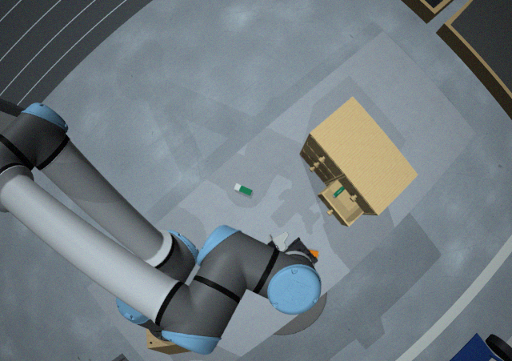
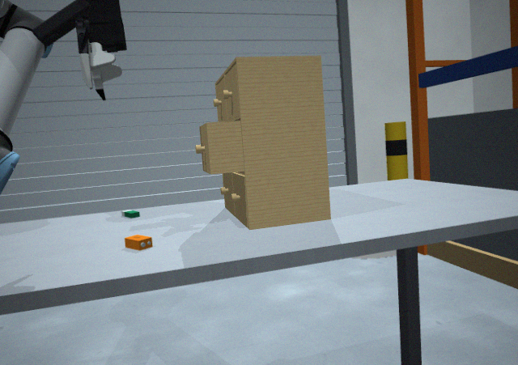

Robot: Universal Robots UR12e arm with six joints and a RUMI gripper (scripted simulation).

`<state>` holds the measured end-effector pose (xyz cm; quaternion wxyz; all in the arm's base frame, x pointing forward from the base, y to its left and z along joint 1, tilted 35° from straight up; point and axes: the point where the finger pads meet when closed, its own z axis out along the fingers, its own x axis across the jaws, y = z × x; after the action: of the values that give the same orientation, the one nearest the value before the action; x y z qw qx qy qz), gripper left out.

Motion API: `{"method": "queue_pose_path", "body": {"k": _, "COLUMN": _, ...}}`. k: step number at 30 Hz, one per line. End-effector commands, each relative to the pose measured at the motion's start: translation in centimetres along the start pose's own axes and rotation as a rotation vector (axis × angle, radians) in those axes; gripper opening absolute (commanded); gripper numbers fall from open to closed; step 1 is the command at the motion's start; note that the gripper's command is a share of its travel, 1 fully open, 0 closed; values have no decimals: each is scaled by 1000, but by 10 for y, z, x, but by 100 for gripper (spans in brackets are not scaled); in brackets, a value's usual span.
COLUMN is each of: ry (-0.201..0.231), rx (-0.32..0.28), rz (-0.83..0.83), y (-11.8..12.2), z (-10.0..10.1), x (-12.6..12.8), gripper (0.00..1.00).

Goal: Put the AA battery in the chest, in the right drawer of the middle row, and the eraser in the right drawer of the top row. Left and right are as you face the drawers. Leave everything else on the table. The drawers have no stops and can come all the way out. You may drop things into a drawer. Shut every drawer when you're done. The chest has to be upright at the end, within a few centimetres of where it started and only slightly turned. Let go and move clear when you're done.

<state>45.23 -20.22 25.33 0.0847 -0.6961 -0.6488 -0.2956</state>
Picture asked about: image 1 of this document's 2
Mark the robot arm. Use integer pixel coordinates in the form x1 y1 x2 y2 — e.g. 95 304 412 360
0 102 322 355

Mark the tan wooden chest of drawers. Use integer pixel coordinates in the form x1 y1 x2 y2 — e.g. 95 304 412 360
300 97 418 215

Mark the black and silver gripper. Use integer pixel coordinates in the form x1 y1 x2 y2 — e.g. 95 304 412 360
267 232 318 266

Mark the green and white eraser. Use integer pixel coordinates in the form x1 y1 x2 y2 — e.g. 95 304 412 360
234 183 252 196

